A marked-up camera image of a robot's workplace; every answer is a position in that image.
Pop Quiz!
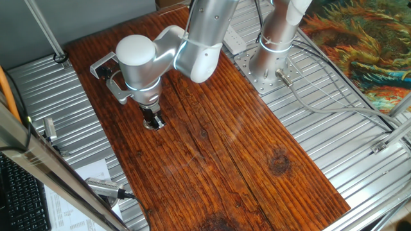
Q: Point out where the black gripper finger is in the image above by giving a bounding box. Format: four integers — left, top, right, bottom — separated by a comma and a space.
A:
151, 114, 167, 131

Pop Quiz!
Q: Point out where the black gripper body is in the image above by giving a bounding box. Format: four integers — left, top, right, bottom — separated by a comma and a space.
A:
138, 101, 162, 124

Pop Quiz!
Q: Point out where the small round steel plate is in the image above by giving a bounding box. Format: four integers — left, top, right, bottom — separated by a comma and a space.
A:
143, 119, 165, 132

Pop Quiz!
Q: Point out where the wood grain table mat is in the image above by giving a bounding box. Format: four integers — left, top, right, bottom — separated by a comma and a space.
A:
66, 4, 351, 231

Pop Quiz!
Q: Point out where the white mesh bent rack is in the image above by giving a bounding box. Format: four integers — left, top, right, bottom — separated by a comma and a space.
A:
89, 51, 119, 80

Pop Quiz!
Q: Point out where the printed paper sheet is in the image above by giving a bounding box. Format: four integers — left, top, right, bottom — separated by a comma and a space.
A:
44, 158, 123, 231

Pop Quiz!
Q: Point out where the white power strip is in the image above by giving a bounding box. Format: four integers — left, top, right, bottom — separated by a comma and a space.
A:
223, 25, 247, 55

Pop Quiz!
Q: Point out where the metal beam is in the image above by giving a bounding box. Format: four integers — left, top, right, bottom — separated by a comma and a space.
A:
0, 92, 129, 231

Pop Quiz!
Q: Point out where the orange pipe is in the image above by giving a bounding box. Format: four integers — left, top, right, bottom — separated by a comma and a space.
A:
0, 65, 22, 124

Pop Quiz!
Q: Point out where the black keyboard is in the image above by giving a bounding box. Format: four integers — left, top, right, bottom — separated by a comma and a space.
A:
0, 152, 52, 231

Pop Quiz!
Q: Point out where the colourful painted cloth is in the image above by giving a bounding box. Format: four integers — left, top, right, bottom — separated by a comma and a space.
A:
300, 0, 411, 113

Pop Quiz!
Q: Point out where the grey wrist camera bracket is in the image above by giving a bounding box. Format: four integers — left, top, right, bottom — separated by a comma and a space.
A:
105, 78, 134, 106

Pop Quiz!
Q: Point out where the silver camera with black cable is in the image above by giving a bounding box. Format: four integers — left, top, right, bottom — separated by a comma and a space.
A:
85, 177, 152, 231

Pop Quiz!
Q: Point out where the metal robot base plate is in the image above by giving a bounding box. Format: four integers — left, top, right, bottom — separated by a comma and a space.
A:
233, 47, 301, 95

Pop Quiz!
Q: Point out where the aluminium frame post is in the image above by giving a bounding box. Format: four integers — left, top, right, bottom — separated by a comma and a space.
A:
24, 0, 73, 70

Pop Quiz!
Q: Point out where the grey base cable with connector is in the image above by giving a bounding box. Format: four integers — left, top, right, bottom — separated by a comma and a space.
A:
275, 68, 411, 129

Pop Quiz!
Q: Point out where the black base cable bundle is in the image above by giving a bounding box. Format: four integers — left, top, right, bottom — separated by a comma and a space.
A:
253, 0, 266, 43

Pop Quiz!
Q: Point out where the aluminium frame strut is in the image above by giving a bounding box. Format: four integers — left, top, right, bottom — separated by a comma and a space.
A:
387, 92, 411, 118
371, 117, 411, 154

